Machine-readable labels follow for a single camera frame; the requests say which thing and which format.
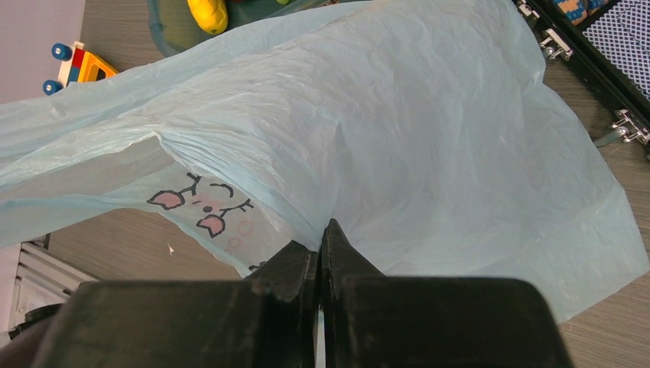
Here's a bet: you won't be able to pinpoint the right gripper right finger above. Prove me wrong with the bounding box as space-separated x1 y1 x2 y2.
320 220 573 367

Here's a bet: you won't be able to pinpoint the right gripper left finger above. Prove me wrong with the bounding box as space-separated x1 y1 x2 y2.
33 242 318 367

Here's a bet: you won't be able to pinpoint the light blue plastic bag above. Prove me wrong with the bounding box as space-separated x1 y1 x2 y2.
1 1 649 322

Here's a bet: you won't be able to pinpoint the teal plastic fruit container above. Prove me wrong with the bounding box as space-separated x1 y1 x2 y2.
147 1 366 58

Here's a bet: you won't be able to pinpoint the orange yellow toy truck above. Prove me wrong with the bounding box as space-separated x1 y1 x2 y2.
42 41 119 96

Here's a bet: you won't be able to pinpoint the black poker chip case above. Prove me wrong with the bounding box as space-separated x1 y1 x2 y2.
514 1 649 147

